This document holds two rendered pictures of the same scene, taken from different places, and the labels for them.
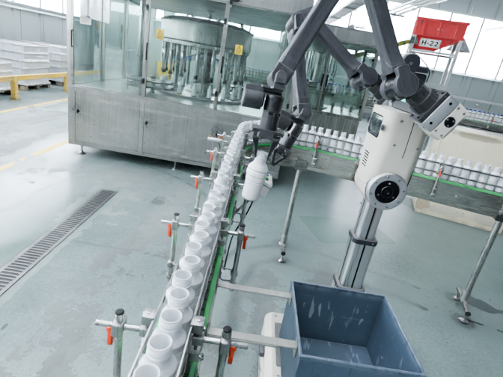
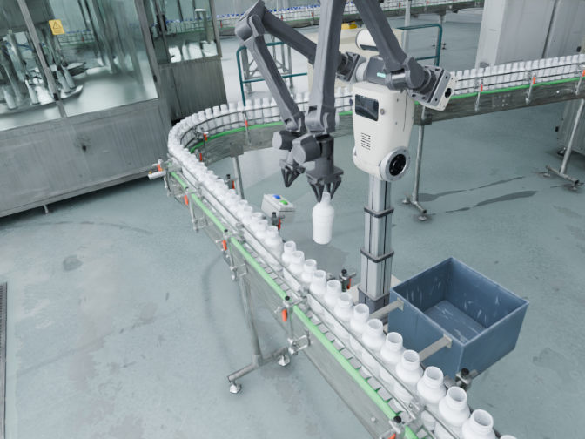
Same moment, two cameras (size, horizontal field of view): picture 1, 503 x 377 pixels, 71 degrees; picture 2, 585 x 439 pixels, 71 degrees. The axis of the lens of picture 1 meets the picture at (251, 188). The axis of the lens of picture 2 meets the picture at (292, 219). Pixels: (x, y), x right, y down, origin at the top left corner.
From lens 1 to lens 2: 0.70 m
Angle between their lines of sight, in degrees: 27
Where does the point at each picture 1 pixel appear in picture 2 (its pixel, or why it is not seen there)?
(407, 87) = (417, 78)
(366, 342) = (444, 296)
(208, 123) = (65, 138)
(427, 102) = (430, 83)
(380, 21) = (379, 22)
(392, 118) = (389, 100)
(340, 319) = (426, 293)
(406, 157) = (406, 129)
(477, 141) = (350, 44)
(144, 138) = not seen: outside the picture
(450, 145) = not seen: hidden behind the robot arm
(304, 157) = (236, 140)
